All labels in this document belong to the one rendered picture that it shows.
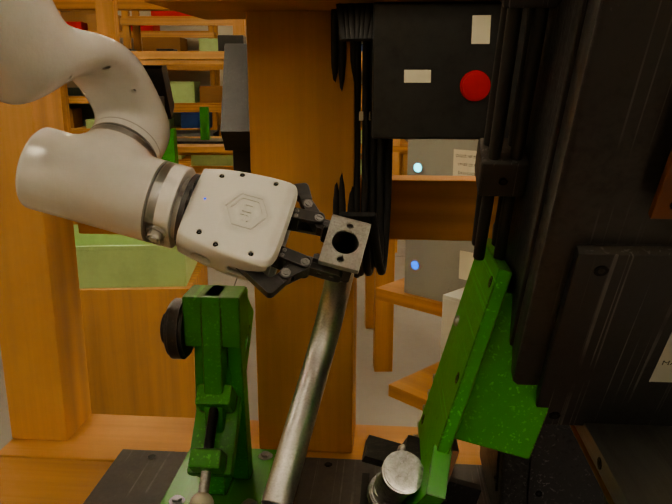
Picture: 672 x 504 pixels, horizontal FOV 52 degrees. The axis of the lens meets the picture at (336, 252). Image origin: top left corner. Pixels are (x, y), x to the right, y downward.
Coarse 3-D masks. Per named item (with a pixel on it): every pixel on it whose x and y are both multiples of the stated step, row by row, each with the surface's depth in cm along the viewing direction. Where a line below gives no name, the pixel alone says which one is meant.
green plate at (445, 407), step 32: (480, 288) 59; (480, 320) 56; (448, 352) 66; (480, 352) 56; (448, 384) 62; (480, 384) 58; (512, 384) 58; (448, 416) 58; (480, 416) 59; (512, 416) 59; (544, 416) 59; (448, 448) 59; (512, 448) 60
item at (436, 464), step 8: (432, 448) 59; (424, 456) 62; (432, 456) 59; (440, 456) 59; (448, 456) 59; (424, 464) 61; (432, 464) 58; (440, 464) 58; (448, 464) 58; (424, 472) 60; (432, 472) 58; (440, 472) 58; (448, 472) 58; (424, 480) 59; (432, 480) 57; (440, 480) 58; (424, 488) 58; (432, 488) 57; (440, 488) 57; (408, 496) 64; (416, 496) 60; (424, 496) 57; (432, 496) 57; (440, 496) 57
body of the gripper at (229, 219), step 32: (192, 192) 67; (224, 192) 67; (256, 192) 68; (288, 192) 68; (192, 224) 65; (224, 224) 66; (256, 224) 66; (288, 224) 67; (192, 256) 67; (224, 256) 65; (256, 256) 64
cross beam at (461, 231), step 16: (400, 176) 103; (416, 176) 103; (432, 176) 103; (448, 176) 103; (464, 176) 103; (400, 192) 100; (416, 192) 100; (432, 192) 100; (448, 192) 100; (464, 192) 100; (400, 208) 101; (416, 208) 101; (432, 208) 100; (448, 208) 100; (464, 208) 100; (496, 208) 100; (80, 224) 106; (400, 224) 101; (416, 224) 101; (432, 224) 101; (448, 224) 101; (464, 224) 101; (448, 240) 102; (464, 240) 101
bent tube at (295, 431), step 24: (336, 216) 68; (336, 240) 69; (360, 240) 67; (336, 264) 65; (360, 264) 66; (336, 288) 72; (336, 312) 75; (312, 336) 76; (336, 336) 76; (312, 360) 74; (312, 384) 73; (312, 408) 72; (288, 432) 70; (288, 456) 68; (288, 480) 67
